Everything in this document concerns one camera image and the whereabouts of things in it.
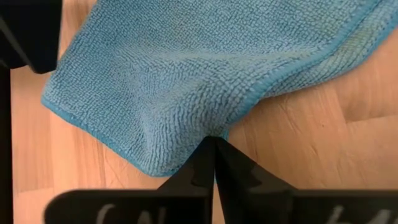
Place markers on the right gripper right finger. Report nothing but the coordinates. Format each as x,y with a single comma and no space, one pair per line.
248,193

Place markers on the blue microfiber towel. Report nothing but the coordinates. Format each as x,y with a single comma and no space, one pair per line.
186,77

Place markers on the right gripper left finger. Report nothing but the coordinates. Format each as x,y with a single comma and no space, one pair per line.
202,168

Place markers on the black table camera mount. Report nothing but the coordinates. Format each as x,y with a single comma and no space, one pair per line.
31,31

